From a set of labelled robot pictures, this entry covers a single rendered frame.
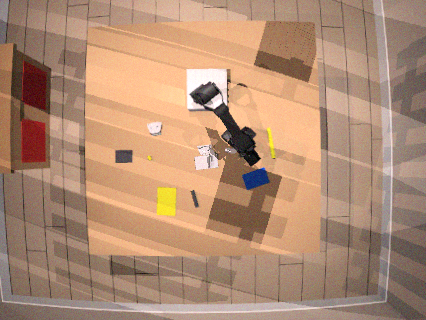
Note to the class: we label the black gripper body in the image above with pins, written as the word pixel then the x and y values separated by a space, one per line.
pixel 227 137

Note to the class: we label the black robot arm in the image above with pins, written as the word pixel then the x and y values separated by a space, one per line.
pixel 242 138

